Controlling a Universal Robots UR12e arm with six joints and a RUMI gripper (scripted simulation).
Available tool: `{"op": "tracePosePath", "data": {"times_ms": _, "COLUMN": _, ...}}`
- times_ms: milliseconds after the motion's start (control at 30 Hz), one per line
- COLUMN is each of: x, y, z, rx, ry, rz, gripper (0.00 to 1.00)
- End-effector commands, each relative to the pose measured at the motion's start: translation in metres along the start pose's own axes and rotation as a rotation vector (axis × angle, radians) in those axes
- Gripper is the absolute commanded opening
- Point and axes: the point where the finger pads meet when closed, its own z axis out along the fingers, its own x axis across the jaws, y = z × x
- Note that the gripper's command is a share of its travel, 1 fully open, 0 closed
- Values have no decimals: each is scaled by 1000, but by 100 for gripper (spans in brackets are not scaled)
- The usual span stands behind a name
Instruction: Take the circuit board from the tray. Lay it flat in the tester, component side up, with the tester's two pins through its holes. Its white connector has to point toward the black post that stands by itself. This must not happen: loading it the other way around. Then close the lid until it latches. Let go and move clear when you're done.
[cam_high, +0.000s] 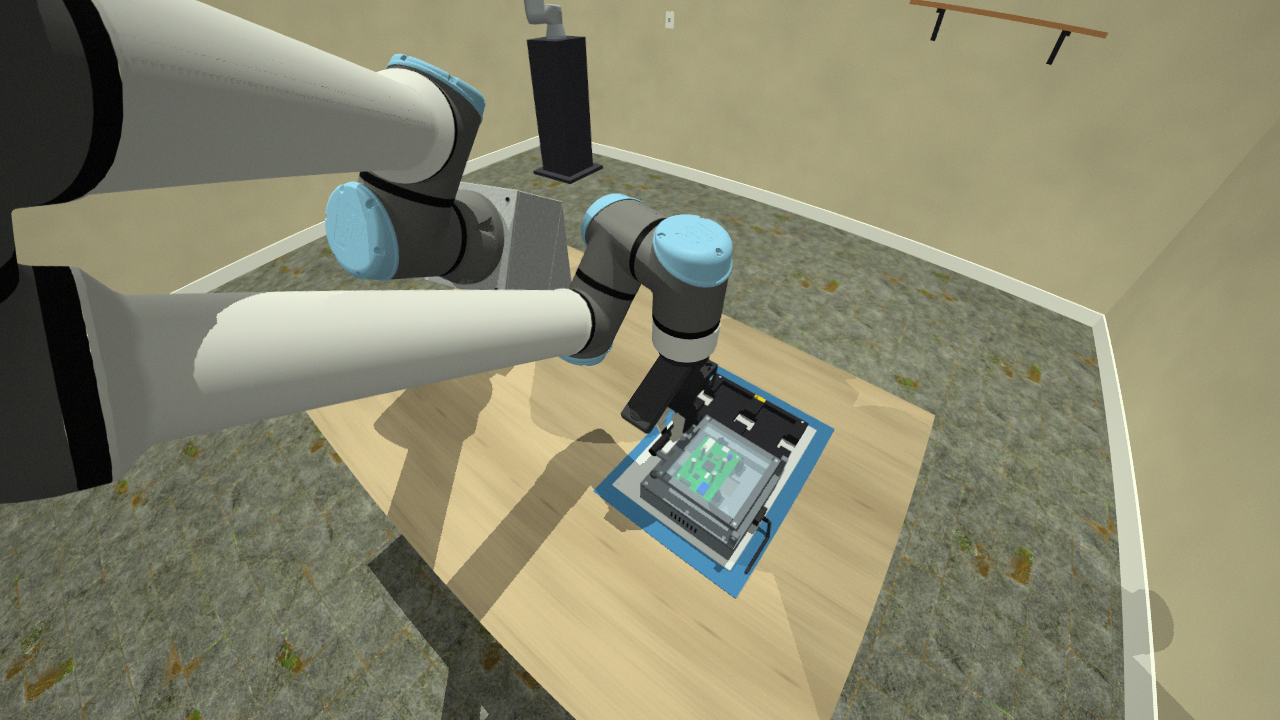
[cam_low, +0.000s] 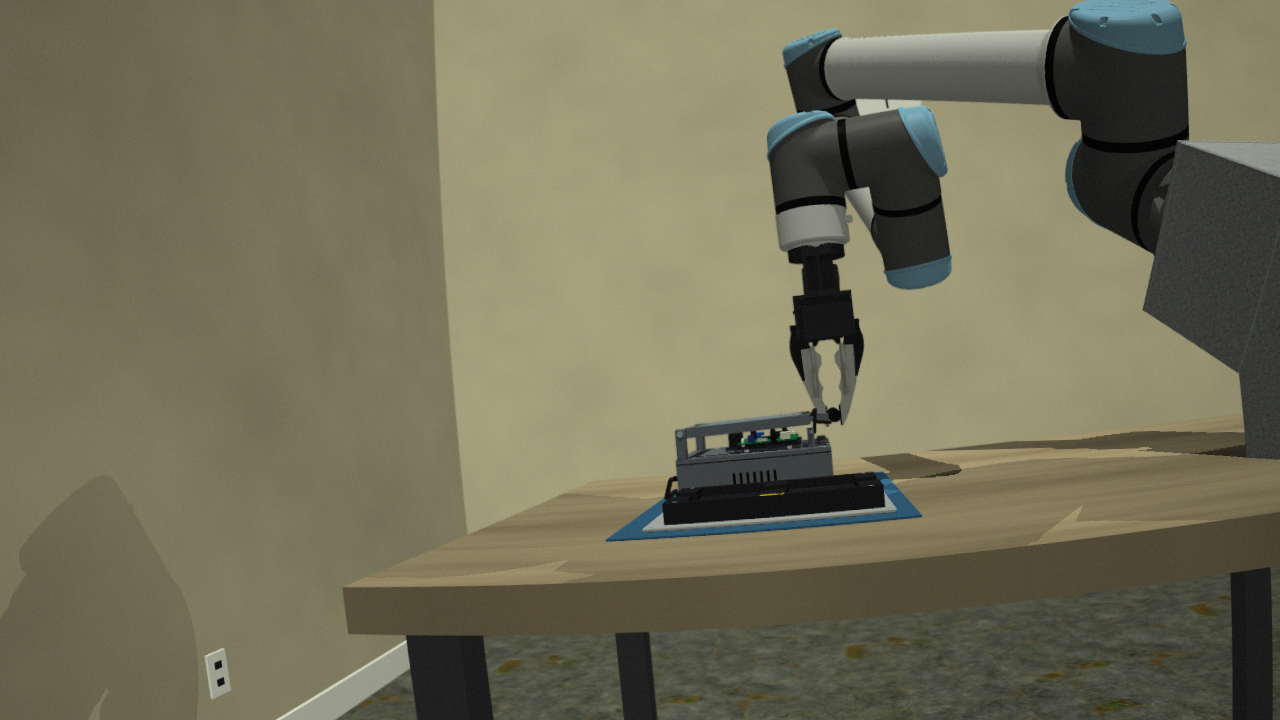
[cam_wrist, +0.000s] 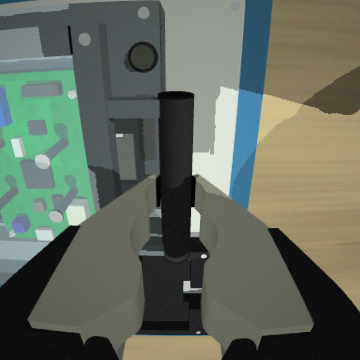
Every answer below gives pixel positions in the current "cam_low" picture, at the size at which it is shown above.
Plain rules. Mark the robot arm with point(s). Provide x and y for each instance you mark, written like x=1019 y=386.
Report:
x=1118 y=66

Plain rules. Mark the green circuit board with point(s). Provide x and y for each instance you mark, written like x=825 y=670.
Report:
x=785 y=436

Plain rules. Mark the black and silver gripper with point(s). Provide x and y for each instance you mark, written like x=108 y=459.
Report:
x=824 y=319

